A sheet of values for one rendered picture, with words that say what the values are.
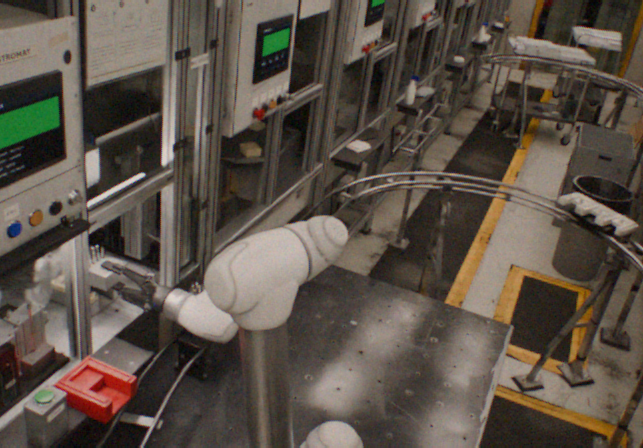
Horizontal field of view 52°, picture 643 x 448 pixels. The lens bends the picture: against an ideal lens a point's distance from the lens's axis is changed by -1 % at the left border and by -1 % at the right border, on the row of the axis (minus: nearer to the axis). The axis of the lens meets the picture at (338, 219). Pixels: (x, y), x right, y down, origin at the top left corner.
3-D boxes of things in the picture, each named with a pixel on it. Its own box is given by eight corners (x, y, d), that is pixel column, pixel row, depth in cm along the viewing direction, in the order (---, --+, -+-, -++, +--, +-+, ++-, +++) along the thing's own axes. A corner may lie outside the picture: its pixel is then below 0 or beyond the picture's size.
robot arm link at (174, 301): (197, 289, 189) (179, 281, 191) (179, 305, 182) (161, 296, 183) (194, 313, 194) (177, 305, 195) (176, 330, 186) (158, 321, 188)
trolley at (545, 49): (489, 134, 669) (514, 39, 624) (482, 116, 719) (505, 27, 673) (574, 148, 670) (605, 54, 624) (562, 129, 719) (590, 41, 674)
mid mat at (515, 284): (585, 384, 344) (585, 382, 343) (482, 348, 358) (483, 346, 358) (594, 291, 428) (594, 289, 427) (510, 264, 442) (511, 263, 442)
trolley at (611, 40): (603, 126, 749) (632, 42, 704) (552, 115, 758) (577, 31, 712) (595, 105, 823) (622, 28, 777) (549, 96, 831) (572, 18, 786)
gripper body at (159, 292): (176, 306, 194) (150, 294, 197) (178, 283, 190) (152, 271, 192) (161, 320, 188) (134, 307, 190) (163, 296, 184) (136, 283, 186)
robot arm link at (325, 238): (298, 227, 157) (254, 244, 147) (342, 195, 144) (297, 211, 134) (323, 277, 155) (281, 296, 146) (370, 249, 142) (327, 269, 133)
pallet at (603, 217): (554, 212, 335) (560, 195, 331) (571, 207, 343) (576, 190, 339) (616, 247, 311) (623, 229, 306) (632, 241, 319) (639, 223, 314)
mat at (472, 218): (450, 332, 367) (451, 330, 366) (352, 297, 383) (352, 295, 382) (553, 90, 858) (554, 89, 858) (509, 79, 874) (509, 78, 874)
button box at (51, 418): (46, 451, 151) (42, 413, 145) (19, 437, 153) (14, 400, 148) (70, 428, 158) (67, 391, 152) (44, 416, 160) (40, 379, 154)
